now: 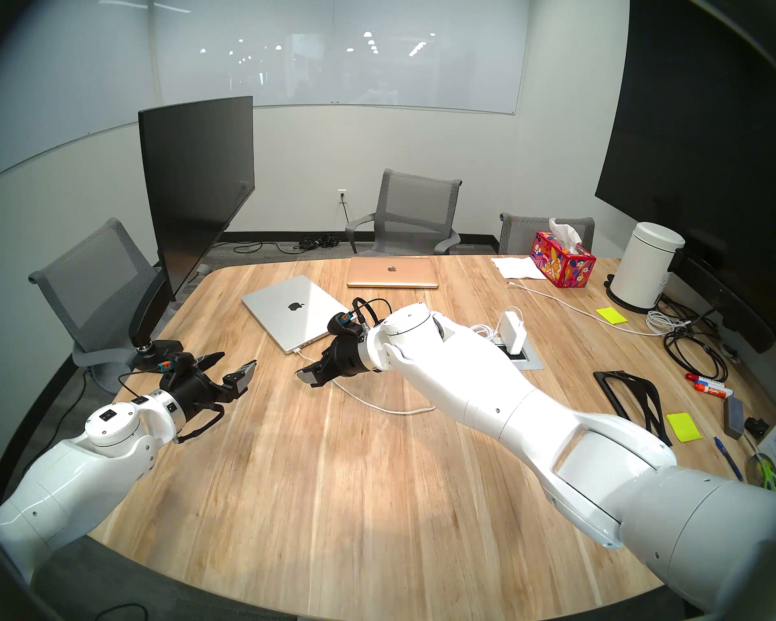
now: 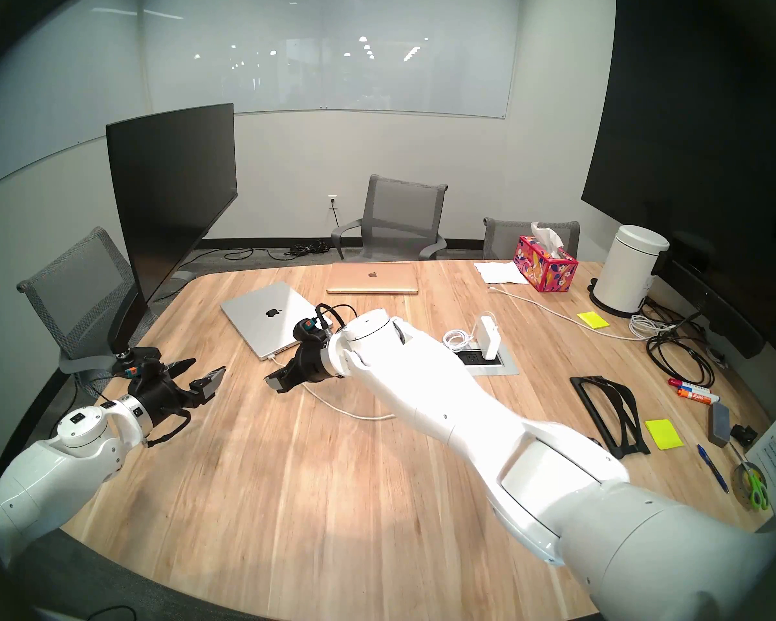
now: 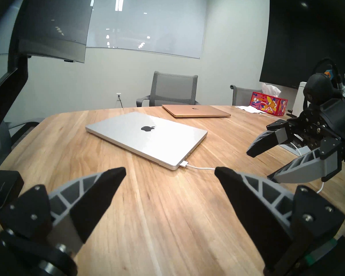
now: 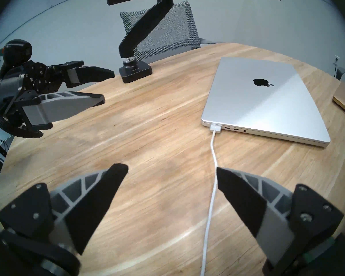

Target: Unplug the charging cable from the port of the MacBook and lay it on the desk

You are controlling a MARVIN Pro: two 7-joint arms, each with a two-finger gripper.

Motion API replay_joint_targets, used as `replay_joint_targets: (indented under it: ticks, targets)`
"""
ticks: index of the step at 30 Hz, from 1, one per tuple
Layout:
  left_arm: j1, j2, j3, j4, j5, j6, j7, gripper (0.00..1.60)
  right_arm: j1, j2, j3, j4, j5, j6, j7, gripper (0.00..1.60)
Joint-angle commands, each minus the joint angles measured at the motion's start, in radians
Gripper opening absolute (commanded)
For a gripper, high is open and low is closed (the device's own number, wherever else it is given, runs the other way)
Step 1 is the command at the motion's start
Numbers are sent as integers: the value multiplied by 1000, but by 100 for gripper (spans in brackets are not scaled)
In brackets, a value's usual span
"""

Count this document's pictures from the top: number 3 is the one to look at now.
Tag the silver table power outlet box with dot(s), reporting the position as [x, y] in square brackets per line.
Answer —
[289, 147]

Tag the white paper napkin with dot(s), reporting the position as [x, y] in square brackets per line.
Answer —
[248, 108]

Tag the grey mesh chair with armrests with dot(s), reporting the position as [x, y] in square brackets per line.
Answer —
[172, 88]

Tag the silver MacBook laptop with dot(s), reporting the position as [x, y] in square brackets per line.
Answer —
[161, 146]

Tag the white cylindrical bin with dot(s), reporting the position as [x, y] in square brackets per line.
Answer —
[298, 100]

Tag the grey mesh office chair backrest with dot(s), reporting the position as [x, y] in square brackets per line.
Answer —
[243, 95]

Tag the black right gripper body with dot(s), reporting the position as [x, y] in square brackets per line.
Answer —
[327, 123]

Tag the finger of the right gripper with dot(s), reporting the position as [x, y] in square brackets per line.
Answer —
[304, 167]
[271, 139]

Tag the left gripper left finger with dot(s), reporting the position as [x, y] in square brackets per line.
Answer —
[83, 200]

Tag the gold MacBook laptop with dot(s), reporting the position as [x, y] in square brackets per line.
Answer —
[195, 111]

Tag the glass wall whiteboard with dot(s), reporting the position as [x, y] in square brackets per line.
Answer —
[149, 22]

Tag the black curved desktop monitor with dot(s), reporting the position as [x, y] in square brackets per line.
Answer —
[54, 25]

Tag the large black wall television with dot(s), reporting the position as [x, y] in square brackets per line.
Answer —
[299, 42]

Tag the colourful floral tissue box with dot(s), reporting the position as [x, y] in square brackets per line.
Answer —
[268, 104]

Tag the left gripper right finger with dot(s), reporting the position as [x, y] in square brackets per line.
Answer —
[261, 209]

